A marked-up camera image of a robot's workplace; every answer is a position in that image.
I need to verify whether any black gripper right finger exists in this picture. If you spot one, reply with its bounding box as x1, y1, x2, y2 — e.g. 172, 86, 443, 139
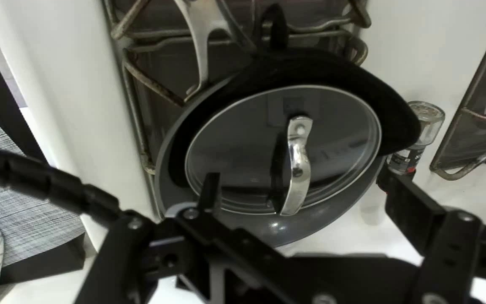
376, 166, 486, 304

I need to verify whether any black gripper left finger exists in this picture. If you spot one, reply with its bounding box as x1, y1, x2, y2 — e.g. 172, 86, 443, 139
72, 171, 312, 304

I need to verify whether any glass lid with metal handle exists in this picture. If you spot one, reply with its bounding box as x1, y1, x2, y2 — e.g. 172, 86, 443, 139
182, 83, 384, 218

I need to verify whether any grey woven placemat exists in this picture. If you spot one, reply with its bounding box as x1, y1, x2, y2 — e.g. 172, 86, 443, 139
0, 100, 84, 267

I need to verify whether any white gas stove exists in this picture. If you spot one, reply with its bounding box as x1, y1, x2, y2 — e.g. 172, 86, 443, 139
0, 0, 486, 304

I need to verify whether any black frying pan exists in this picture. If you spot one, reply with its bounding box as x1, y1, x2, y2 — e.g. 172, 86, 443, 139
155, 4, 423, 250

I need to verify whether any black spiral cable conduit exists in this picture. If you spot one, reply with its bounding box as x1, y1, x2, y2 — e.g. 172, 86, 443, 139
0, 140, 126, 225

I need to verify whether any silver long pan handle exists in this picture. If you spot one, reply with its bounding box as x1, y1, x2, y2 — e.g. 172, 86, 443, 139
172, 0, 256, 103

